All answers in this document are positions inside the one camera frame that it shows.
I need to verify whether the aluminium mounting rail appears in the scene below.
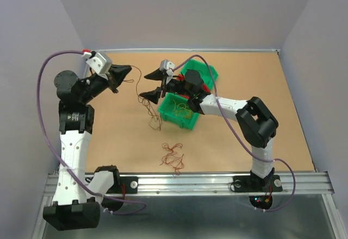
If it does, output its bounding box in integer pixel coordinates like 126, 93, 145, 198
45, 171, 334, 196

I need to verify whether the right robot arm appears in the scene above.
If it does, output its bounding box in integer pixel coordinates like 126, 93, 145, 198
140, 69, 278, 190

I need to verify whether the far green plastic bin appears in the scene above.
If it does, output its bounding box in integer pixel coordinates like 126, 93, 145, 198
180, 59, 219, 90

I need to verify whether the yellow wire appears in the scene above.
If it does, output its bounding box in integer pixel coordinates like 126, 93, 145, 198
167, 100, 195, 120

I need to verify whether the green plastic bin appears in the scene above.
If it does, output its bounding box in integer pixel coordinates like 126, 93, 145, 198
180, 59, 219, 90
158, 93, 200, 130

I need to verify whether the red plastic bin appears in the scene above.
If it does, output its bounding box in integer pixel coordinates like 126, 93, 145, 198
174, 71, 210, 99

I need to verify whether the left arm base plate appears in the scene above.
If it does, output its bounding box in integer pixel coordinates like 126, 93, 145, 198
107, 176, 139, 194

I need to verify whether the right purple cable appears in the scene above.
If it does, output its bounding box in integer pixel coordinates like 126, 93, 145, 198
172, 54, 296, 213

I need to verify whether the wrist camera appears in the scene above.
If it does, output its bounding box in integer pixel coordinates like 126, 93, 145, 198
159, 59, 175, 84
82, 51, 112, 79

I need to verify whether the near green plastic bin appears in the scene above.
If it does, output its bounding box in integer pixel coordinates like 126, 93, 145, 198
158, 93, 200, 130

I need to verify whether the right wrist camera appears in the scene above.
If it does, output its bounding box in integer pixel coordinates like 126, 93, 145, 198
159, 59, 175, 84

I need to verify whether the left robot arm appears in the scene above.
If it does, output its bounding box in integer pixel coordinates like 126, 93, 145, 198
43, 65, 132, 231

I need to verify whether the red brown wire bundle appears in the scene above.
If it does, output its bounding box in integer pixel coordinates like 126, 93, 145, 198
123, 65, 164, 131

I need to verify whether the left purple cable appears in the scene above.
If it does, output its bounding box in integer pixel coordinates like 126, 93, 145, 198
37, 49, 147, 215

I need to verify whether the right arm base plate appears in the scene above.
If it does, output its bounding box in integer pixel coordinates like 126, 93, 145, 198
229, 175, 283, 193

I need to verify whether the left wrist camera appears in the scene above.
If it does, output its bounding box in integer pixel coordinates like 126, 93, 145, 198
82, 51, 112, 79

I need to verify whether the purple cable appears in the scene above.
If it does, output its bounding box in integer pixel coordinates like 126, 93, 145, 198
172, 54, 296, 213
37, 49, 147, 215

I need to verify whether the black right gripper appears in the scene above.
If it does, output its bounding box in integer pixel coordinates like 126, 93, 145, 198
139, 67, 192, 104

